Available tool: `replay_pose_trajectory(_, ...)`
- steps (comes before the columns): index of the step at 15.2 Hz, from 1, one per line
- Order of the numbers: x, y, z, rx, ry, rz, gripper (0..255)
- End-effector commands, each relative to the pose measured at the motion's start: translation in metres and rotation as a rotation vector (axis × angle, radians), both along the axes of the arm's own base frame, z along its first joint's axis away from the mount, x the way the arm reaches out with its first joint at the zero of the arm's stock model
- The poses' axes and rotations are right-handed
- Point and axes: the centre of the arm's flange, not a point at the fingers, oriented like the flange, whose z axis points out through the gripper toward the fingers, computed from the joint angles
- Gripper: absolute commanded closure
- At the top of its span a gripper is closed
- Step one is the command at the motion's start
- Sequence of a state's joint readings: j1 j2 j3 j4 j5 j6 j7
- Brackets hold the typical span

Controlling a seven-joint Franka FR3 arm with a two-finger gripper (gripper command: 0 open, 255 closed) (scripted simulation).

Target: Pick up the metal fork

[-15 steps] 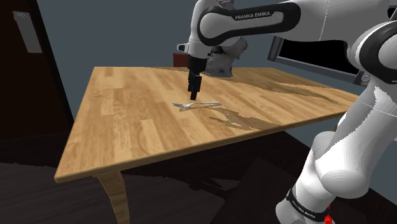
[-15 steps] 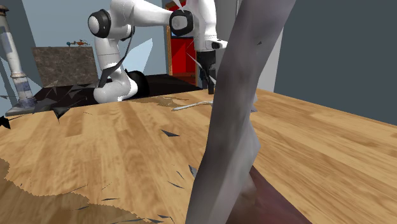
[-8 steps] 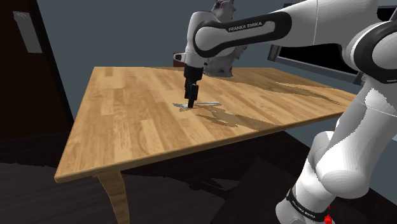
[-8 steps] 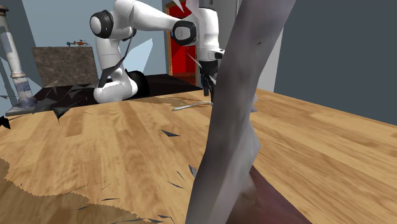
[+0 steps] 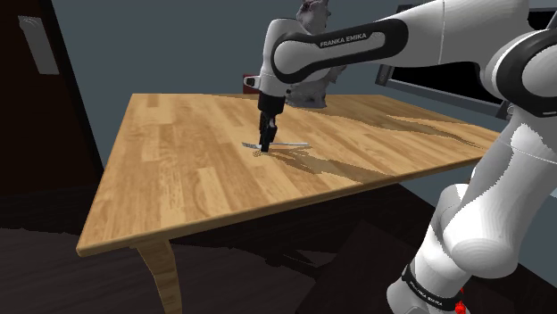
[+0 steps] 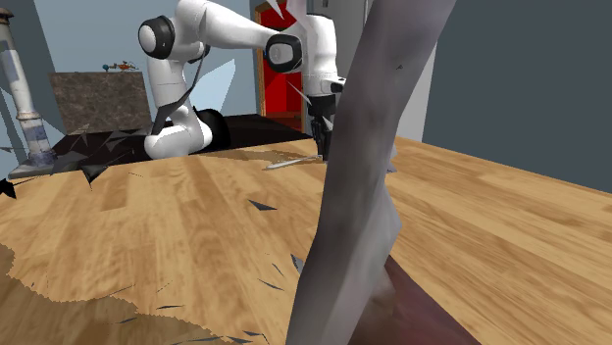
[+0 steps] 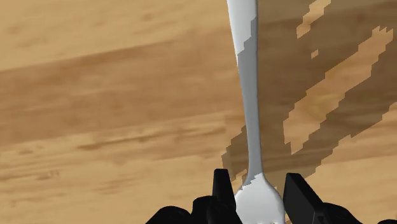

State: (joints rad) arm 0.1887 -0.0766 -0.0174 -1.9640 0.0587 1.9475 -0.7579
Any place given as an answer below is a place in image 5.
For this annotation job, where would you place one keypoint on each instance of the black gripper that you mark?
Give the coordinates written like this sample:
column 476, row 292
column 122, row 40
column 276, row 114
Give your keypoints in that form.
column 270, row 104

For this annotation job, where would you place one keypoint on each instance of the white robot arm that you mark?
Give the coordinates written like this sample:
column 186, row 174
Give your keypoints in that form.
column 478, row 34

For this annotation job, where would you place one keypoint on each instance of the silver slotted spatula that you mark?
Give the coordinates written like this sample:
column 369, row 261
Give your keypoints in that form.
column 292, row 144

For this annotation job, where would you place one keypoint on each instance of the grey stone figure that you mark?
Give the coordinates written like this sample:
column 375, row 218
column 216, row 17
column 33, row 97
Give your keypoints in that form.
column 311, row 93

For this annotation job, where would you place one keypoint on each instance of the light wooden table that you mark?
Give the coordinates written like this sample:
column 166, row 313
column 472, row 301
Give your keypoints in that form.
column 182, row 165

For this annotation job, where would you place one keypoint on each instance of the dark brown door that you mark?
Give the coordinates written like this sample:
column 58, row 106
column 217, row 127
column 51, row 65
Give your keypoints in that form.
column 39, row 130

